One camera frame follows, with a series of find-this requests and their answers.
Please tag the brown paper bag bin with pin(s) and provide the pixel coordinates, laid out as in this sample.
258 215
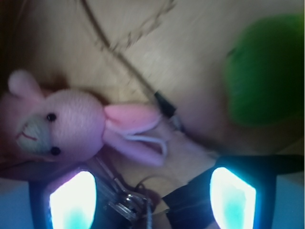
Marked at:
125 50

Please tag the green plush turtle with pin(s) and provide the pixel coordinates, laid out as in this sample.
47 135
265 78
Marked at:
264 71

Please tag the silver keys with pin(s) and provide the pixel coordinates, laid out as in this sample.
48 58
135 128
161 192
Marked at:
120 206

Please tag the pink plush bunny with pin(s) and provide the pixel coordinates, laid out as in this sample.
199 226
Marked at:
73 125

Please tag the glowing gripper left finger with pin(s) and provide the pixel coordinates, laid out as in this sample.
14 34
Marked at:
66 200

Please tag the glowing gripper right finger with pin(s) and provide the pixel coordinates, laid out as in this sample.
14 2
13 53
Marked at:
242 192

